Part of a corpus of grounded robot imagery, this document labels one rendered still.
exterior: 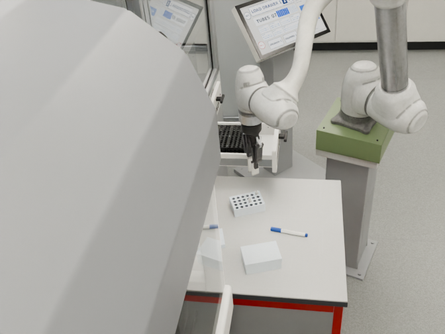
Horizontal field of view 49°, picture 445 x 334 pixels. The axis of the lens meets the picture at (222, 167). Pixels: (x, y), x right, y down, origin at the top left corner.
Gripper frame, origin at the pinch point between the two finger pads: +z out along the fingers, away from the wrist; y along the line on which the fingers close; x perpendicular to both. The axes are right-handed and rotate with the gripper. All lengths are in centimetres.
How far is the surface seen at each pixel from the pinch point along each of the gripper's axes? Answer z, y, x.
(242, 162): 5.7, 11.0, -0.8
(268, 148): 7.6, 16.3, -16.9
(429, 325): 91, -47, -65
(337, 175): 31, 8, -49
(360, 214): 51, -3, -56
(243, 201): 11.7, -4.2, 7.4
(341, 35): 73, 219, -222
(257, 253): 10.0, -32.4, 17.5
